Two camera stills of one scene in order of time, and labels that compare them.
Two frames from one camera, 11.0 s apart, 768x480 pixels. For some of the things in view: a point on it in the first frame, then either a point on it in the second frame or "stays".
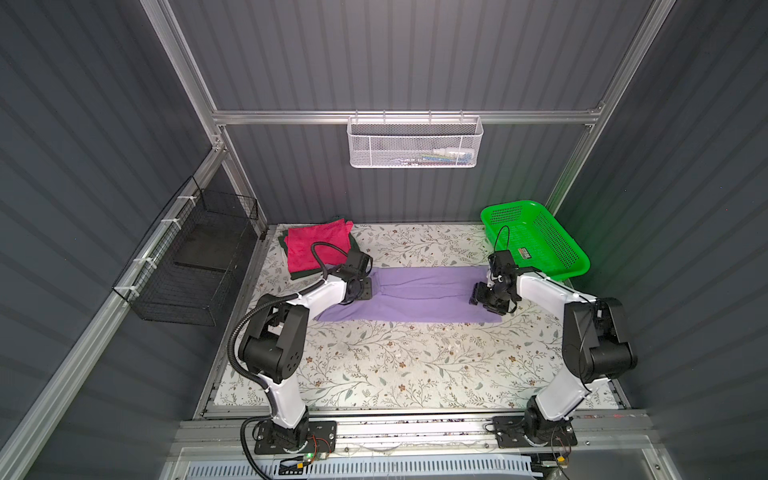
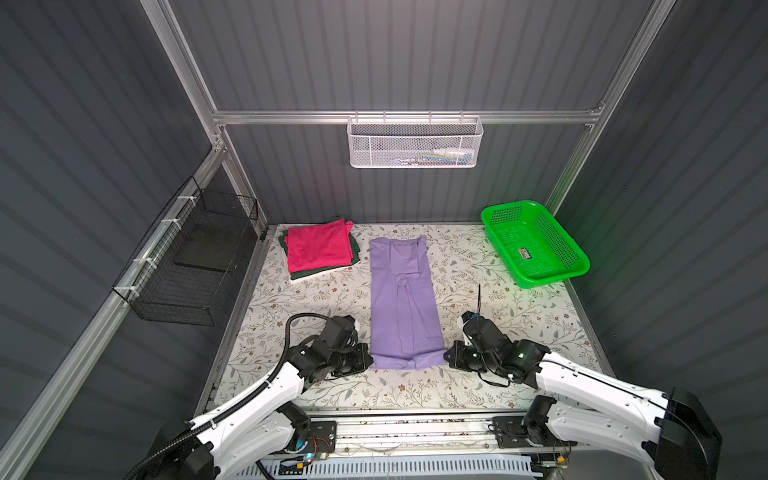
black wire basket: [182, 272] stays
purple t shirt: [419, 295] → [405, 321]
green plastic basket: [534, 239] stays
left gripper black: [365, 280] → [361, 351]
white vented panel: [362, 469] stays
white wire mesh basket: [414, 142] stays
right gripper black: [478, 296] → [454, 360]
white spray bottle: [464, 152] stays
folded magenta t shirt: [299, 241] stays
